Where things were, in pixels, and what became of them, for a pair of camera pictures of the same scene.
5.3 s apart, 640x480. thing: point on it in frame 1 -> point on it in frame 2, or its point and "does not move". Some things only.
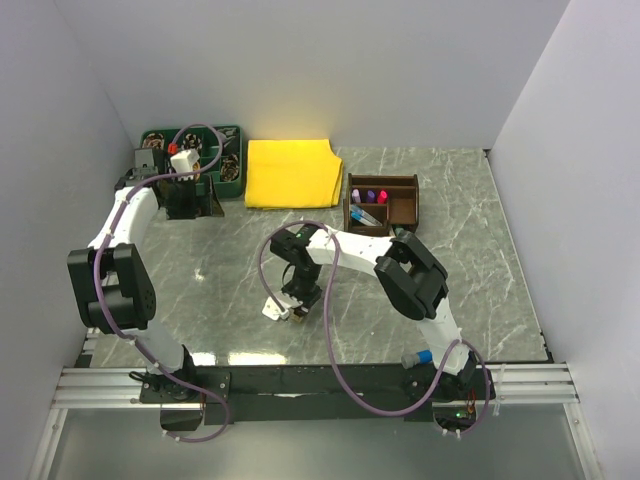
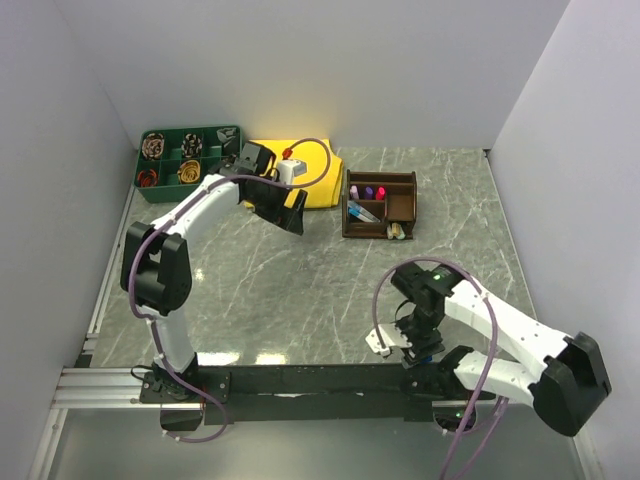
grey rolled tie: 226,134 does not move
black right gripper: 306,301 -> 420,348
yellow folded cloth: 292,173 does not move
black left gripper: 198,206 -> 286,218
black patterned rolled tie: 191,141 does not move
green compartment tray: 220,150 does not move
